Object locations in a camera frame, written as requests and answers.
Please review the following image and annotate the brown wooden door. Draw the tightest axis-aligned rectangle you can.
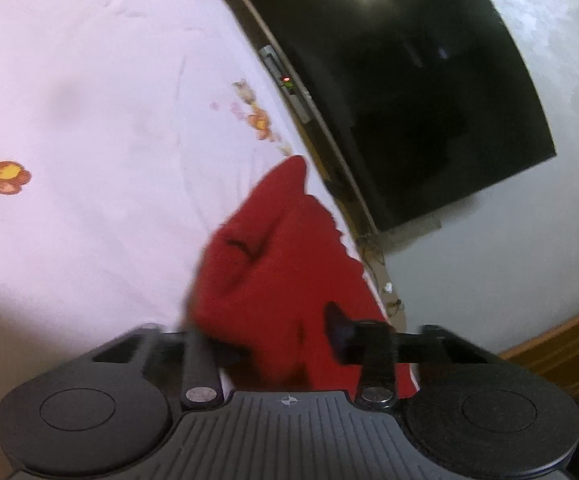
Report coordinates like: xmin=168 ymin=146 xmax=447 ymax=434
xmin=499 ymin=300 xmax=579 ymax=401

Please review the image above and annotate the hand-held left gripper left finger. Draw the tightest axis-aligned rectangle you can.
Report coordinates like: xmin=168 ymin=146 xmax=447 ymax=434
xmin=92 ymin=327 xmax=223 ymax=409

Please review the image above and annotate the black curved television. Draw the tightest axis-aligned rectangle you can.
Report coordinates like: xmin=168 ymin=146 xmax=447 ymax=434
xmin=219 ymin=0 xmax=557 ymax=233

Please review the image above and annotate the silver set-top box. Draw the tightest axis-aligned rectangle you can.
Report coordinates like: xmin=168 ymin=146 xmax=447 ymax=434
xmin=260 ymin=45 xmax=313 ymax=123

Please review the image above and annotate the floral white bed sheet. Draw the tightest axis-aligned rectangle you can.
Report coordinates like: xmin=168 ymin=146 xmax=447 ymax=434
xmin=0 ymin=0 xmax=387 ymax=480

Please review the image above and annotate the wooden television stand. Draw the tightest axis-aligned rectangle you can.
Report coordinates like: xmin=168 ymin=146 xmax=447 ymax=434
xmin=194 ymin=0 xmax=409 ymax=333

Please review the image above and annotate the red embellished sweater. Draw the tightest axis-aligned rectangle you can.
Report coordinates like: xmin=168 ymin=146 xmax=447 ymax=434
xmin=182 ymin=155 xmax=420 ymax=402

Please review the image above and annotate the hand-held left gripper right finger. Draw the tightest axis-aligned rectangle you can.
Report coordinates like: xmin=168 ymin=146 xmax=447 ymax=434
xmin=324 ymin=302 xmax=500 ymax=409

